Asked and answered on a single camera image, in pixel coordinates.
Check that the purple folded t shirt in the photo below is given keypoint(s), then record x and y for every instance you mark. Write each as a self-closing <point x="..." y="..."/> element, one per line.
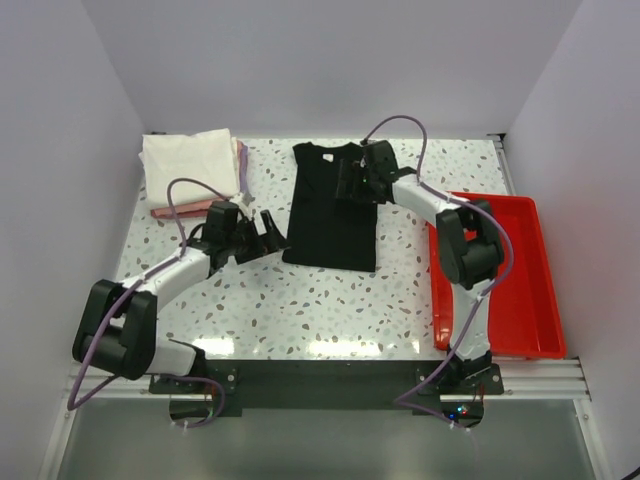
<point x="243" y="170"/>

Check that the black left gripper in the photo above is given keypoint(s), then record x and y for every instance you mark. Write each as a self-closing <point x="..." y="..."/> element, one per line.
<point x="263" y="244"/>

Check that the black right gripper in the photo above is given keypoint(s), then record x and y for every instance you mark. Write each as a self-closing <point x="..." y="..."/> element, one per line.
<point x="352" y="170"/>

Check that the black t shirt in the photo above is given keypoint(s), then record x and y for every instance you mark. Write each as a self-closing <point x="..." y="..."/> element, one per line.
<point x="324" y="231"/>

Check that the white folded t shirt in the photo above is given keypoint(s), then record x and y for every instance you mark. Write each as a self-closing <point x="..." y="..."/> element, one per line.
<point x="210" y="157"/>

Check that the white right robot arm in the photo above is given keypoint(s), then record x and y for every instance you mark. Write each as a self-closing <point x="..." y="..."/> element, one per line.
<point x="469" y="244"/>

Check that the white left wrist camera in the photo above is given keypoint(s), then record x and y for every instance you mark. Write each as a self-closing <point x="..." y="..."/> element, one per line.
<point x="242" y="200"/>

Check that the red plastic bin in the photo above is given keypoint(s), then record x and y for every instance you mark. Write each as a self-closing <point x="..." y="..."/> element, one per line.
<point x="524" y="320"/>

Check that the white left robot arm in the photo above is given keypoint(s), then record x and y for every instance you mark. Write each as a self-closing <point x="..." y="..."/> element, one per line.
<point x="118" y="329"/>

